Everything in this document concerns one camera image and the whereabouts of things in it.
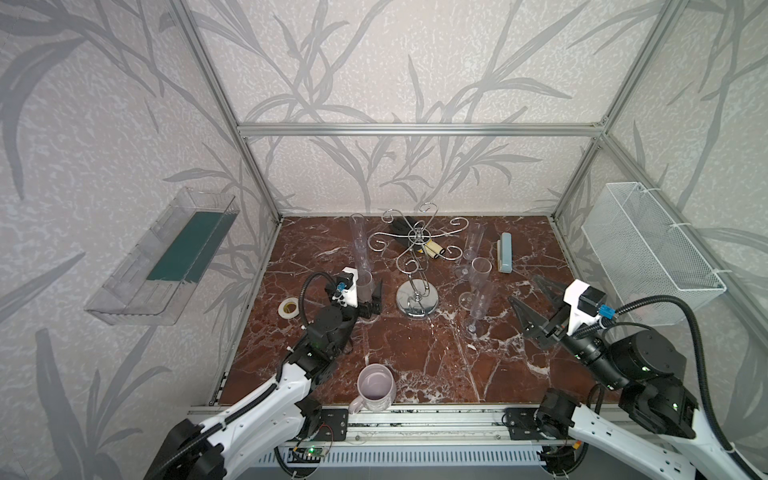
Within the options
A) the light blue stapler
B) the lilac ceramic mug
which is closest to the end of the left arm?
the lilac ceramic mug

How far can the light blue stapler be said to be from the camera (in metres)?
1.04

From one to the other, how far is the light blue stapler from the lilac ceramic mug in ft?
1.75

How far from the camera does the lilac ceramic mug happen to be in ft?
2.37

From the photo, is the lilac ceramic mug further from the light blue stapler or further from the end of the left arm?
the light blue stapler
